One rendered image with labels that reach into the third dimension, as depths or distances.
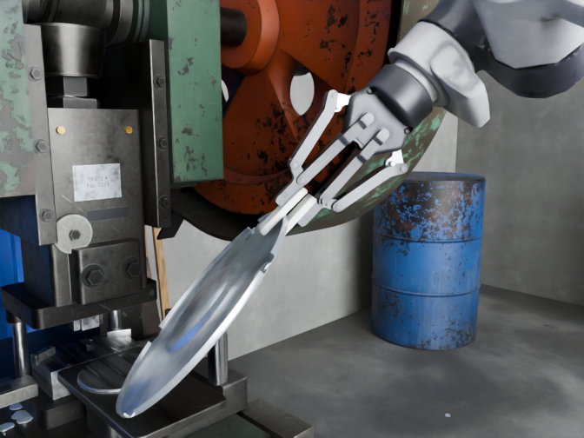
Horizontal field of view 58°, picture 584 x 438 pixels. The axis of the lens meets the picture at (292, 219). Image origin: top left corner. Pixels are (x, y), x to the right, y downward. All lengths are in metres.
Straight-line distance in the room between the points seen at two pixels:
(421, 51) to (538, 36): 0.12
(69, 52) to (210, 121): 0.22
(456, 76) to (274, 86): 0.52
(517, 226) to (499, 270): 0.35
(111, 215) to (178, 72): 0.24
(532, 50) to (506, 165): 3.43
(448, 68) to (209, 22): 0.43
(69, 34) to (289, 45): 0.38
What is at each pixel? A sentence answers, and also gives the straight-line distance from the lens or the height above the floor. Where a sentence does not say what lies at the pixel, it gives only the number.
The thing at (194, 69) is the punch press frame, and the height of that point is 1.23.
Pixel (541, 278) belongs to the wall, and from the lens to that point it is 4.00.
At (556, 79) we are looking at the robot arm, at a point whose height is 1.19.
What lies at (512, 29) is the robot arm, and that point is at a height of 1.23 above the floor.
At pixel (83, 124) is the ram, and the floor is 1.15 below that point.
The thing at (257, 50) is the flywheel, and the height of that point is 1.28.
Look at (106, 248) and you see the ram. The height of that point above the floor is 0.97.
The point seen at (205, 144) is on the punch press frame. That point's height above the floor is 1.12.
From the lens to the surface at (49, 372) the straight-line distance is 0.92.
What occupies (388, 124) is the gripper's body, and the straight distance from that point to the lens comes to 0.62.
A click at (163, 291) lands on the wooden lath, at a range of 2.15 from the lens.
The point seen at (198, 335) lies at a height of 0.93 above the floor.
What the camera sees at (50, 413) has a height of 0.73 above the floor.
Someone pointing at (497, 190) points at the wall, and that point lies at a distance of 4.02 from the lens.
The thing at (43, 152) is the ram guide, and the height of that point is 1.11.
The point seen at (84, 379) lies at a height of 0.78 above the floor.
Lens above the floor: 1.15
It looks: 10 degrees down
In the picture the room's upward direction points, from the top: straight up
